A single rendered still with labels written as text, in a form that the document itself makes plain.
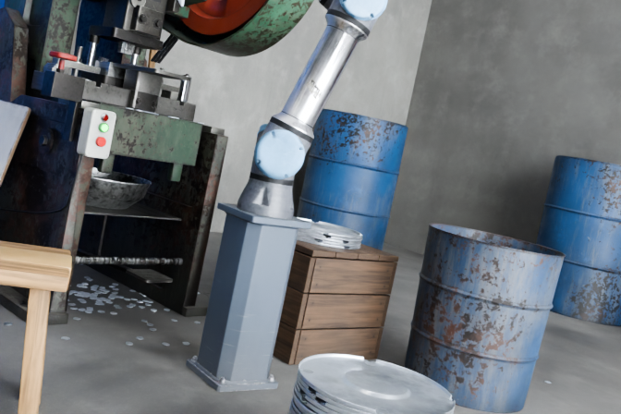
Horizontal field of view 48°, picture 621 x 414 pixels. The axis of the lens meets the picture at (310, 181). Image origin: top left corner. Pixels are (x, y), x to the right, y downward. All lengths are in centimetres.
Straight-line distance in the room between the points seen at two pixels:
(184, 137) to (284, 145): 76
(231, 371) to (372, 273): 63
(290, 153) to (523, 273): 80
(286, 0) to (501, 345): 130
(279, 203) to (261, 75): 268
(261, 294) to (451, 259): 60
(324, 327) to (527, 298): 60
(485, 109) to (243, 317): 375
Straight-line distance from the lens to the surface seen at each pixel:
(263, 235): 178
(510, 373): 218
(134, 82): 231
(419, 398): 134
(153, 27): 240
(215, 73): 420
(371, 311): 230
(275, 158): 165
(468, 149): 532
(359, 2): 169
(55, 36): 255
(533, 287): 213
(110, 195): 235
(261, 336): 187
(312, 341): 217
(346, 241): 226
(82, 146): 206
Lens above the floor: 65
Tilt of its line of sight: 3 degrees down
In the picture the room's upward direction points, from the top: 12 degrees clockwise
